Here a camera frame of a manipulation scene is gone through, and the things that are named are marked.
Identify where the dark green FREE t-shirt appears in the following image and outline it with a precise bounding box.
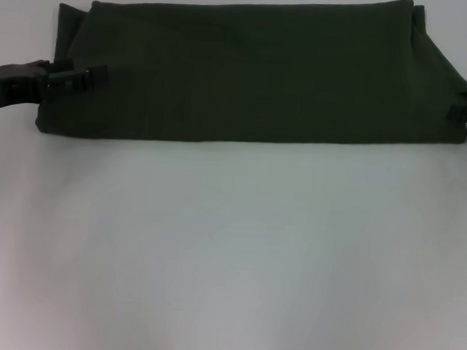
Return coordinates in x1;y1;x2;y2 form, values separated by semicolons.
34;0;467;162

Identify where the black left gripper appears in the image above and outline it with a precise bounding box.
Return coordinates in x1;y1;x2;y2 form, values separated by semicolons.
0;52;111;124

